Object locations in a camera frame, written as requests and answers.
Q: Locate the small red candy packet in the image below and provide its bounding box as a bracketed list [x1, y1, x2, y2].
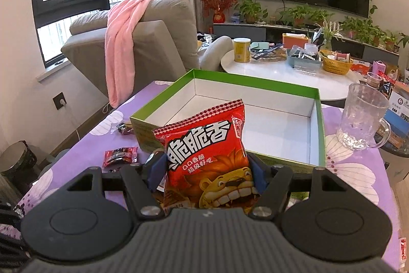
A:
[103, 147, 138, 168]

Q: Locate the clear glass mug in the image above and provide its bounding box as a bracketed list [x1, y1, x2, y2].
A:
[336, 83, 391, 150]

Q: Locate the red flower arrangement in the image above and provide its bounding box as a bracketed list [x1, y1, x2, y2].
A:
[201, 0, 238, 24]

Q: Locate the red lion snack bag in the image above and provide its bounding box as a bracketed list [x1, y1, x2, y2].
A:
[153, 99, 259, 213]

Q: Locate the orange tissue box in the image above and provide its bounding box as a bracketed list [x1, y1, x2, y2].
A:
[282, 33, 310, 49]

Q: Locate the pink towel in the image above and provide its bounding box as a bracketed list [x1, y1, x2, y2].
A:
[105, 0, 153, 108]

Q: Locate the dark red-black snack packet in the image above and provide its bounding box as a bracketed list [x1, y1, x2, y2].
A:
[111, 121, 134, 136]

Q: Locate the blue-grey tray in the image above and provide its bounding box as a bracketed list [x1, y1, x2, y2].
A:
[286, 47, 322, 73]

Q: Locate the wall power socket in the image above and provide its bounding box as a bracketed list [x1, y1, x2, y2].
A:
[53, 92, 66, 110]

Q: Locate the white blue carton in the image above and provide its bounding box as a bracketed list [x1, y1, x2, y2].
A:
[379, 81, 409, 149]

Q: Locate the pink box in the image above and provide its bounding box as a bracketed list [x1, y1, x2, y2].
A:
[372, 60, 386, 75]

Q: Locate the green cardboard box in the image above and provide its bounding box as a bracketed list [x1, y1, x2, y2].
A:
[130, 69, 325, 172]

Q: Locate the yellow canister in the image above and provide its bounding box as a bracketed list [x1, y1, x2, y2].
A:
[233, 37, 251, 63]

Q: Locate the purple floral tablecloth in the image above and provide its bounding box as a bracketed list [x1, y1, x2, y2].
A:
[13, 81, 401, 269]

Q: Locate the white round coffee table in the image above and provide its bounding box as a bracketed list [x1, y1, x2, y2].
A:
[220, 51, 359, 101]

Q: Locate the yellow woven basket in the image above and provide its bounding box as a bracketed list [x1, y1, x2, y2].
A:
[319, 50, 353, 75]

